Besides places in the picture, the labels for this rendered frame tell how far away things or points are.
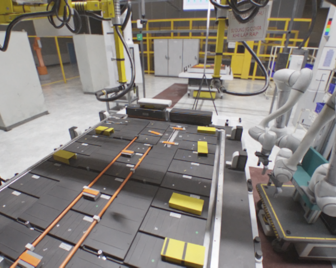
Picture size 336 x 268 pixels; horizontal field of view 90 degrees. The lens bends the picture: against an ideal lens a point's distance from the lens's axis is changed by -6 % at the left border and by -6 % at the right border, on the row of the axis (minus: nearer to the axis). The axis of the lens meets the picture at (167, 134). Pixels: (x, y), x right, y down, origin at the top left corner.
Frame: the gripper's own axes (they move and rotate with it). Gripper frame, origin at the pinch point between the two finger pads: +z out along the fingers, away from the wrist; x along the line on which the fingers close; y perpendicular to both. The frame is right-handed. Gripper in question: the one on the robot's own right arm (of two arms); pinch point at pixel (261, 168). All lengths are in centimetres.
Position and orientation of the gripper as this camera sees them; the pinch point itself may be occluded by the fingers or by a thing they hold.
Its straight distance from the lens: 191.6
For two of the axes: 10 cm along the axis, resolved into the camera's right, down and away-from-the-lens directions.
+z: 0.0, 8.9, 4.5
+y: 9.9, 0.5, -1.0
